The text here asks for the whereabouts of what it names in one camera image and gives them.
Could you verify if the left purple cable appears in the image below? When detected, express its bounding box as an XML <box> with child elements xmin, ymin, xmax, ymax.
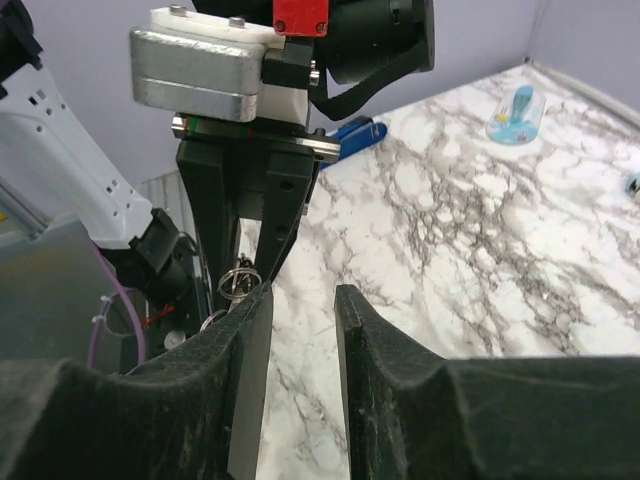
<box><xmin>86</xmin><ymin>239</ymin><xmax>149</xmax><ymax>374</ymax></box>

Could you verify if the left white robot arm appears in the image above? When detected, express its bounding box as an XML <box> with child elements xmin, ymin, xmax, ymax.
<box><xmin>1</xmin><ymin>1</ymin><xmax>340</xmax><ymax>307</ymax></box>

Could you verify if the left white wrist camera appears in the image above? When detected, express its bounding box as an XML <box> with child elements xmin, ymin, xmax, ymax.
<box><xmin>129</xmin><ymin>7</ymin><xmax>309</xmax><ymax>125</ymax></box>

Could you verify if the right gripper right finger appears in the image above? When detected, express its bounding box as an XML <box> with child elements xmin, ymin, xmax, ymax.
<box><xmin>334</xmin><ymin>285</ymin><xmax>639</xmax><ymax>479</ymax></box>

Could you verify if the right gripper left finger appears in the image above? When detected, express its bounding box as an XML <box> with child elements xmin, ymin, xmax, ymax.
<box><xmin>1</xmin><ymin>283</ymin><xmax>273</xmax><ymax>479</ymax></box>

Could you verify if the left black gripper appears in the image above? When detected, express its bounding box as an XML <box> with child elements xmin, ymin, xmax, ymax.
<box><xmin>172</xmin><ymin>113</ymin><xmax>340</xmax><ymax>310</ymax></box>

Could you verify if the blue packaged item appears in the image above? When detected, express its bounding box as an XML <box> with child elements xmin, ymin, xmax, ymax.
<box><xmin>485</xmin><ymin>84</ymin><xmax>546</xmax><ymax>146</ymax></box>

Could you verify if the light blue white stapler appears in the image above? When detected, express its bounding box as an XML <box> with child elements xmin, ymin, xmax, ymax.
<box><xmin>625</xmin><ymin>172</ymin><xmax>640</xmax><ymax>200</ymax></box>

